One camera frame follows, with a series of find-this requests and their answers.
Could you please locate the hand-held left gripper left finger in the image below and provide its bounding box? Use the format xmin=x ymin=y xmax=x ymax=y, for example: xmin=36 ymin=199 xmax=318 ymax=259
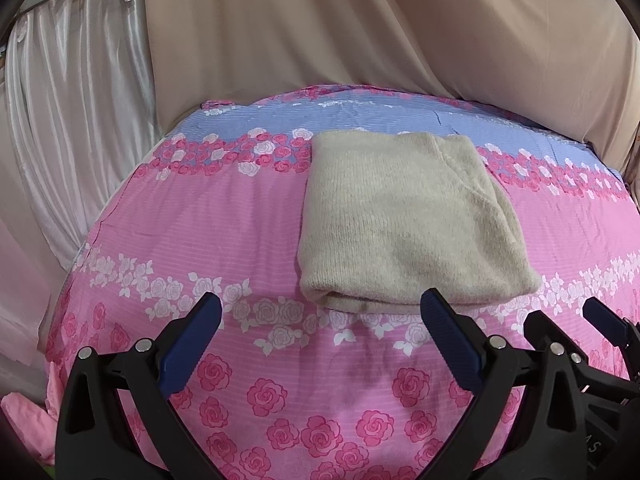
xmin=54 ymin=291 xmax=224 ymax=480

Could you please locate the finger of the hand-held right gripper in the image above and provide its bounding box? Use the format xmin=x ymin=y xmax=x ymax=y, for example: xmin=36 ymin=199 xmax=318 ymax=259
xmin=582 ymin=296 xmax=640 ymax=377
xmin=525 ymin=310 xmax=596 ymax=347

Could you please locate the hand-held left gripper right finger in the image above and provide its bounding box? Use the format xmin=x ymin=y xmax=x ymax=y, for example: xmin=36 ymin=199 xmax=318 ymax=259
xmin=420 ymin=288 xmax=597 ymax=480

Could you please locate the cream knit sweater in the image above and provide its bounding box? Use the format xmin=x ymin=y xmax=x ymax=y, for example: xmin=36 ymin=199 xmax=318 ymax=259
xmin=298 ymin=131 xmax=542 ymax=312

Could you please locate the pink blue floral blanket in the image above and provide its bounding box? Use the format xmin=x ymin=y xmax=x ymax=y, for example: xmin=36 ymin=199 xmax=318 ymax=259
xmin=39 ymin=84 xmax=640 ymax=480

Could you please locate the pale pink curtain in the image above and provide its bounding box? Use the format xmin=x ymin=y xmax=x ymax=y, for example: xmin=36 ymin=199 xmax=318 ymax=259
xmin=0 ymin=195 xmax=81 ymax=403

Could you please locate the pink cloth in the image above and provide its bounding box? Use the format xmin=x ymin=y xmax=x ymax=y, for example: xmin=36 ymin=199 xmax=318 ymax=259
xmin=0 ymin=360 xmax=61 ymax=467

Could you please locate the white satin curtain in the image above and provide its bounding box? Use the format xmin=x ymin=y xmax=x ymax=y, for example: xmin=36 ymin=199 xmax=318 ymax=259
xmin=2 ymin=0 xmax=163 ymax=271

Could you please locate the beige curtain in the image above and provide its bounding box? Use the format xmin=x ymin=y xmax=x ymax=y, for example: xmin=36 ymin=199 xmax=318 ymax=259
xmin=142 ymin=0 xmax=640 ymax=181

